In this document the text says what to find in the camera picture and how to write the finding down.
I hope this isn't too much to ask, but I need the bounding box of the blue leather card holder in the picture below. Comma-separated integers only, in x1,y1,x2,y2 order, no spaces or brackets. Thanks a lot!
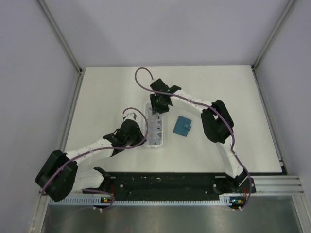
173,116,192,137

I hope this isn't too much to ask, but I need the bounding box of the silver VIP card top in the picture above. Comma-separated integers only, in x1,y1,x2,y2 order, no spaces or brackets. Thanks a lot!
147,112,162,125

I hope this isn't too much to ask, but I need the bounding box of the white plastic basket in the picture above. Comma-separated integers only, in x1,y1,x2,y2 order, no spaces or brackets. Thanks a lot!
144,102,164,148

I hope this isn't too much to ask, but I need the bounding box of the aluminium frame rail front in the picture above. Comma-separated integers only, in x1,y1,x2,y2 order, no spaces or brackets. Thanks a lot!
253,176,304,196

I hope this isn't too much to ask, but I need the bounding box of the purple cable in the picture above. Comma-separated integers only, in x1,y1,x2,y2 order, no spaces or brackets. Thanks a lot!
135,67,252,212
40,106,149,197

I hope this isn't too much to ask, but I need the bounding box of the grey slotted cable duct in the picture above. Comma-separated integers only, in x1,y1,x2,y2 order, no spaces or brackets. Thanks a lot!
49,193,245,206

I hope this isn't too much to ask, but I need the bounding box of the silver VIP card middle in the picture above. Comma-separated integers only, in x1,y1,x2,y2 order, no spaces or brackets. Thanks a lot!
148,122,163,134

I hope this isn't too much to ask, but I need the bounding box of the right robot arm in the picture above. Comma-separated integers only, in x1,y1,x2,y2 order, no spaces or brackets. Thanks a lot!
150,79,253,192

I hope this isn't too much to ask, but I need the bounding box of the aluminium corner post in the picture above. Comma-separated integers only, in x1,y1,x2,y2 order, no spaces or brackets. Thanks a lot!
36,0,85,73
251,0,298,70

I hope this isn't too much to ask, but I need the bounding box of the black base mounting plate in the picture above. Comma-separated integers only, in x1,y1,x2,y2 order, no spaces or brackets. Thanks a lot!
99,172,256,194

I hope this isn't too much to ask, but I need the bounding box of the silver vip card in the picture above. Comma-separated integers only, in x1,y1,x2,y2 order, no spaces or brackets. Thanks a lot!
147,133,163,146
148,122,163,134
147,112,162,125

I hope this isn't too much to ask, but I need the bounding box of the silver VIP card bottom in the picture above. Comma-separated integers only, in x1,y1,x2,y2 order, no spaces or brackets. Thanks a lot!
147,133,163,146

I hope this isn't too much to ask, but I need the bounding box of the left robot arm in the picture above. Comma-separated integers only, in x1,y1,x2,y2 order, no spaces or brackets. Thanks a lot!
35,119,146,202

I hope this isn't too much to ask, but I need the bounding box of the right aluminium corner post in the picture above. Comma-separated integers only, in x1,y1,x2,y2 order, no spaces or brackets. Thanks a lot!
251,0,298,70

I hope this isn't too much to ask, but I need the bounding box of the left aluminium corner post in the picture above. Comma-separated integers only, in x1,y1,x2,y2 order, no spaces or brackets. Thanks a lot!
36,0,85,73

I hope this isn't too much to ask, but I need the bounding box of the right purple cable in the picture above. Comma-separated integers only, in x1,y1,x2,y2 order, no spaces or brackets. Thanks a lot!
135,67,252,212

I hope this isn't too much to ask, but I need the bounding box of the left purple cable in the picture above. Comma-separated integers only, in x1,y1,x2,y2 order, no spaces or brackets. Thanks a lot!
40,106,149,197

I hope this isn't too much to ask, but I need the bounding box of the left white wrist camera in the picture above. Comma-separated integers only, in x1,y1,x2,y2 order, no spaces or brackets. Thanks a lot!
123,112,137,121

